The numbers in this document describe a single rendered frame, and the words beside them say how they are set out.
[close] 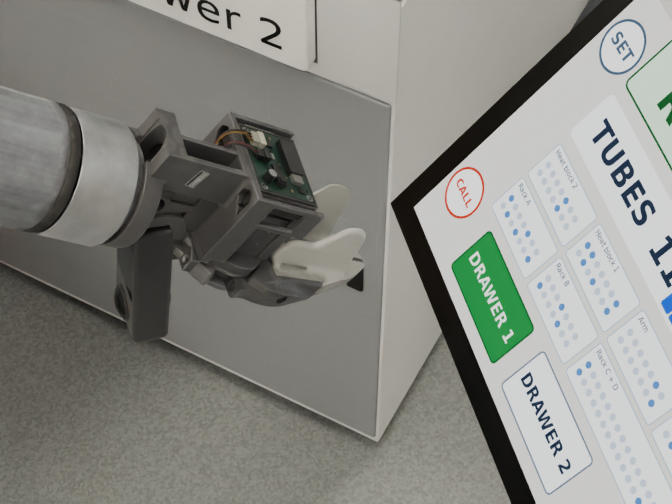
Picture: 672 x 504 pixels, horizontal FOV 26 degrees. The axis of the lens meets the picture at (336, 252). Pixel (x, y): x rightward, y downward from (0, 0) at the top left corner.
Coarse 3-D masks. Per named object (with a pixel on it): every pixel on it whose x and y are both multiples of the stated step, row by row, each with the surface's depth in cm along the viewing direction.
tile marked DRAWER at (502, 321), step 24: (480, 240) 110; (456, 264) 112; (480, 264) 110; (504, 264) 108; (480, 288) 109; (504, 288) 108; (480, 312) 109; (504, 312) 107; (528, 312) 105; (480, 336) 108; (504, 336) 107; (528, 336) 105
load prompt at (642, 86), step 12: (648, 60) 102; (660, 60) 101; (636, 72) 102; (648, 72) 101; (660, 72) 101; (624, 84) 103; (636, 84) 102; (648, 84) 101; (660, 84) 100; (636, 96) 102; (648, 96) 101; (660, 96) 100; (648, 108) 101; (660, 108) 100; (648, 120) 101; (660, 120) 100; (660, 132) 100; (660, 144) 99
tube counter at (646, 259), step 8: (664, 232) 98; (656, 240) 98; (664, 240) 98; (648, 248) 99; (656, 248) 98; (664, 248) 98; (640, 256) 99; (648, 256) 98; (656, 256) 98; (664, 256) 98; (640, 264) 99; (648, 264) 98; (656, 264) 98; (664, 264) 97; (648, 272) 98; (656, 272) 98; (664, 272) 97; (648, 280) 98; (656, 280) 98; (664, 280) 97; (656, 288) 98; (664, 288) 97; (656, 296) 97; (664, 296) 97; (664, 304) 97; (664, 312) 97
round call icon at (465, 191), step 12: (468, 168) 113; (456, 180) 113; (468, 180) 112; (480, 180) 111; (444, 192) 114; (456, 192) 113; (468, 192) 112; (480, 192) 111; (444, 204) 114; (456, 204) 113; (468, 204) 112; (480, 204) 111; (456, 216) 113; (468, 216) 112; (456, 228) 112
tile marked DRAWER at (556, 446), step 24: (528, 360) 105; (504, 384) 106; (528, 384) 104; (552, 384) 103; (528, 408) 104; (552, 408) 102; (528, 432) 103; (552, 432) 102; (576, 432) 100; (552, 456) 101; (576, 456) 100; (552, 480) 101
